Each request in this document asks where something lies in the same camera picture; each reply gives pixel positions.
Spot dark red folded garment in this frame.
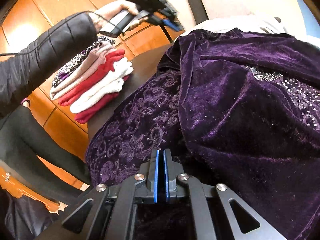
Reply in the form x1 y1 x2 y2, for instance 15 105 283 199
75 75 130 124

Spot white fluffy folded garment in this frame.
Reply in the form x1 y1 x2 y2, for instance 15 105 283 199
70 57 133 114

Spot black jacket left forearm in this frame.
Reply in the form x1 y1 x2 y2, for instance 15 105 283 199
0 13 97 118

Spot purple velvet embroidered garment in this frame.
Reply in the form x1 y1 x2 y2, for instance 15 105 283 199
86 29 319 239

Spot person's left hand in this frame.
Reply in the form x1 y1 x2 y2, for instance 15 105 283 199
88 0 138 32

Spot light grey garment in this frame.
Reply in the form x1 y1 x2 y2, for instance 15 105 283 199
184 15 308 40

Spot beige pink folded garment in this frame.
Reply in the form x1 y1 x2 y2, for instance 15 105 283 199
50 42 115 100

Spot black trousered leg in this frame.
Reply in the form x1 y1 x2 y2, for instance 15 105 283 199
1 106 91 205

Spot red folded sweater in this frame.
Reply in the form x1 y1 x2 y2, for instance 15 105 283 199
53 49 125 106

